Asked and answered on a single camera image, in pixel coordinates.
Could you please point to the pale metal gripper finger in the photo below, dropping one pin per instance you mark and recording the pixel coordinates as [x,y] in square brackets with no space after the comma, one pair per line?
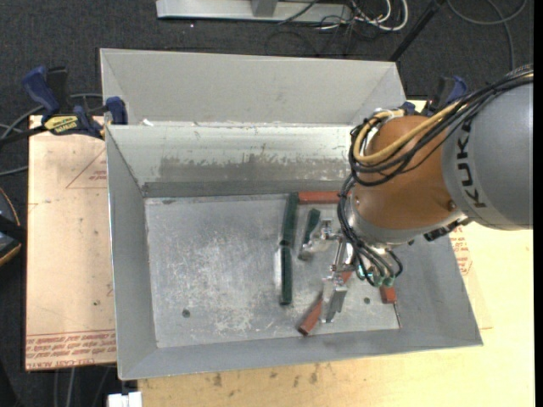
[326,228]
[330,301]

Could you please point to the small red-brown flat block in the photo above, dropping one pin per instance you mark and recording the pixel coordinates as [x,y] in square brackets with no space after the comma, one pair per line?
[387,294]

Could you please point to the black cylinder on white bracket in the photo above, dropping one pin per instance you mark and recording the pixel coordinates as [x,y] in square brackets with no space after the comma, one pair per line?
[441,230]

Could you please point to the grey metal bin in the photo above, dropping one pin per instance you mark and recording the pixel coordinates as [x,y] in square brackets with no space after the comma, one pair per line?
[220,269]

